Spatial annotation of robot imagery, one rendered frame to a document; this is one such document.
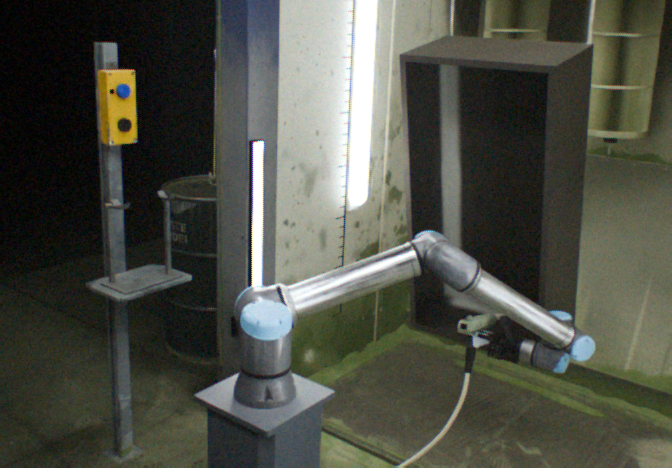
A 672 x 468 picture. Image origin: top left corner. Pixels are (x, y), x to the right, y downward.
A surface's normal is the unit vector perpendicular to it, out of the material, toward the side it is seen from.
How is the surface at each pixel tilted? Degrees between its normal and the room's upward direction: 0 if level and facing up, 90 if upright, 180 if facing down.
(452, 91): 102
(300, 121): 90
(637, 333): 57
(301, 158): 90
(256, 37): 90
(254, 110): 90
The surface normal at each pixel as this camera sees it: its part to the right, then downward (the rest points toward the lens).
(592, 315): -0.50, -0.37
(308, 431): 0.79, 0.19
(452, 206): -0.60, 0.37
